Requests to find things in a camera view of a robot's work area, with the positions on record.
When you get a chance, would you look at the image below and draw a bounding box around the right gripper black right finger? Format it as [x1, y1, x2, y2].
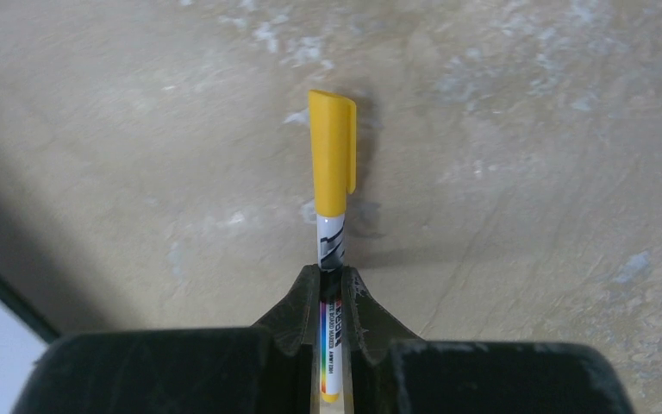
[340, 267, 420, 413]

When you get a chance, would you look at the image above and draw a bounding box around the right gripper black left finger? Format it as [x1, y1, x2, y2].
[253, 265, 321, 413]

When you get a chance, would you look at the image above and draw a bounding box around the yellow marker cap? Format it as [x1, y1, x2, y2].
[308, 90, 357, 217]

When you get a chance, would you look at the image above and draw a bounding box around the white board marker pen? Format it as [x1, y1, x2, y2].
[316, 215, 345, 403]

